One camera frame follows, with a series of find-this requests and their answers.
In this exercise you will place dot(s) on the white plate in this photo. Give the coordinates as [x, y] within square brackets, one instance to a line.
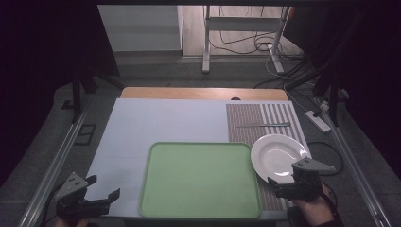
[274, 156]

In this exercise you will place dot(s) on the metal floor rail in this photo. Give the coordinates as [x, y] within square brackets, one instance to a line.
[52, 170]
[357, 176]

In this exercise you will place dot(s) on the black floor frame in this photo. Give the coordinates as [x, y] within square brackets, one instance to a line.
[85, 134]

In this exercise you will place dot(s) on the person's left hand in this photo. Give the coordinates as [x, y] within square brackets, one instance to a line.
[71, 223]

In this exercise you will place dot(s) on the striped placemat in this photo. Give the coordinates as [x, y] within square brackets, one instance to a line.
[244, 118]

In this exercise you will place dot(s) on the white cabinet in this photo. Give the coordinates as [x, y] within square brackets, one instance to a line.
[138, 28]

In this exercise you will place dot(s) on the white power strip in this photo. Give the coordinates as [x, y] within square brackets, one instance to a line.
[317, 121]

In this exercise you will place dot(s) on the black stand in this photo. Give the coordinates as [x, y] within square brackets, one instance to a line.
[331, 91]
[77, 91]

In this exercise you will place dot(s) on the silver table knife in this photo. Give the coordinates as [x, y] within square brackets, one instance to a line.
[261, 125]

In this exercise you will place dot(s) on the person's right hand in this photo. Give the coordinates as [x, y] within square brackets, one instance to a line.
[315, 213]

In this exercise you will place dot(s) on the white metal desk frame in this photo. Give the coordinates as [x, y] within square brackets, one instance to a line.
[239, 23]

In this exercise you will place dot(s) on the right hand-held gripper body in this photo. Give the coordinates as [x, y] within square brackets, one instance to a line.
[305, 189]

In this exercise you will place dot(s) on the light blue table sheet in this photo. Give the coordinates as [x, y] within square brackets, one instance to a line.
[164, 123]

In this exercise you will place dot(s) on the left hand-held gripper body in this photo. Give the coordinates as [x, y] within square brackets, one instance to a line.
[72, 186]

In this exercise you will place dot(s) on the wooden table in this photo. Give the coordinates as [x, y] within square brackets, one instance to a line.
[201, 93]

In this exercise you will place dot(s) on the green tray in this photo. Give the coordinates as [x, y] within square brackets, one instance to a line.
[198, 179]

